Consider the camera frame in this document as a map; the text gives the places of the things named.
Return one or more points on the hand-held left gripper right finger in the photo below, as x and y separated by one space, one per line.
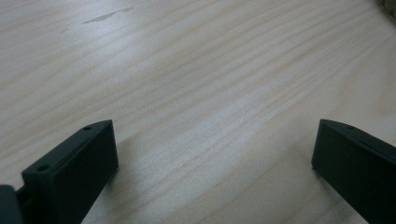
358 168

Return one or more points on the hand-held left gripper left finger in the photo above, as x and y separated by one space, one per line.
71 174

